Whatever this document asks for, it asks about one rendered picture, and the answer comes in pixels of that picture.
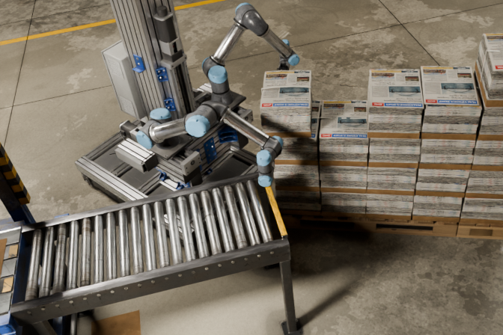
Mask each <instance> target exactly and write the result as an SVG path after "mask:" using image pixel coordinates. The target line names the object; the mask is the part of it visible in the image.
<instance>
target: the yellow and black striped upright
mask: <svg viewBox="0 0 503 335"><path fill-rule="evenodd" d="M0 168H1V170H2V172H3V174H4V175H5V177H6V179H7V181H8V182H9V184H10V186H11V188H12V189H13V191H14V193H15V195H16V196H17V198H18V200H19V201H20V203H21V205H24V204H27V203H30V199H31V197H30V195H29V193H28V191H27V189H26V188H25V186H24V184H23V182H22V180H21V179H20V177H19V174H18V173H17V172H16V169H15V167H14V166H13V164H12V162H11V160H10V159H9V157H8V155H7V153H6V151H5V150H4V147H3V146H2V144H1V142H0Z"/></svg>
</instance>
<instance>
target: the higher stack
mask: <svg viewBox="0 0 503 335"><path fill-rule="evenodd" d="M481 39H482V40H481V42H480V45H479V51H478V58H477V60H476V64H477V67H478V72H479V74H480V77H481V82H482V85H483V88H484V93H485V96H486V98H487V100H503V33H489V34H483V35H482V38H481ZM474 75H475V81H476V87H478V94H479V97H480V101H481V107H482V110H481V115H480V116H481V117H480V119H479V120H480V121H478V123H479V124H478V133H479V135H503V107H485V104H484V99H483V96H482V93H481V88H480V85H479V81H478V77H477V73H476V71H475V73H474ZM473 154H474V157H473V160H472V165H485V166H503V141H478V137H477V136H476V139H475V147H474V148H473ZM465 190H466V193H479V194H503V171H480V170H471V169H470V173H469V178H468V182H467V184H466V188H465ZM460 218H471V219H487V220H501V221H503V199H488V198H470V197H465V196H464V197H462V207H461V211H460ZM456 237H460V238H475V239H501V240H503V224H472V223H460V222H458V227H457V232H456Z"/></svg>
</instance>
